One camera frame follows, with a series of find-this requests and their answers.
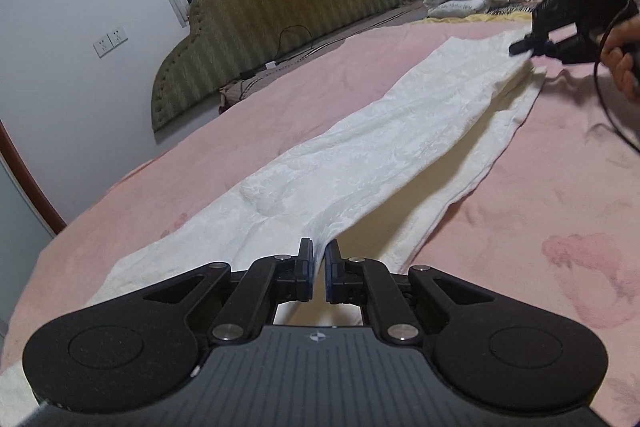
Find person's right hand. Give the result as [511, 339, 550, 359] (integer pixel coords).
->
[600, 14, 640, 104]

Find brown wooden door frame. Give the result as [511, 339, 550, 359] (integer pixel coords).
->
[0, 119, 69, 236]

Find pink floral blanket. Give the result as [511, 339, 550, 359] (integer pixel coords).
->
[0, 4, 640, 423]

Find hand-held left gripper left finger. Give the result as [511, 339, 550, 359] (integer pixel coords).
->
[142, 237, 315, 346]

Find thin black charging cable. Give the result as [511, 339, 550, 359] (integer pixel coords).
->
[276, 25, 314, 58]

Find white pants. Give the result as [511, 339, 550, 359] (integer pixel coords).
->
[0, 29, 549, 427]

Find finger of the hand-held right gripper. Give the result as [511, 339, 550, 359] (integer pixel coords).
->
[508, 34, 556, 58]

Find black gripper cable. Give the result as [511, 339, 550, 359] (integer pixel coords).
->
[593, 19, 640, 148]

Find yellow patterned cloth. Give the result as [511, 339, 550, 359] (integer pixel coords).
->
[487, 0, 553, 16]

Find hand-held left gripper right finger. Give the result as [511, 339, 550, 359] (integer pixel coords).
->
[324, 238, 494, 344]

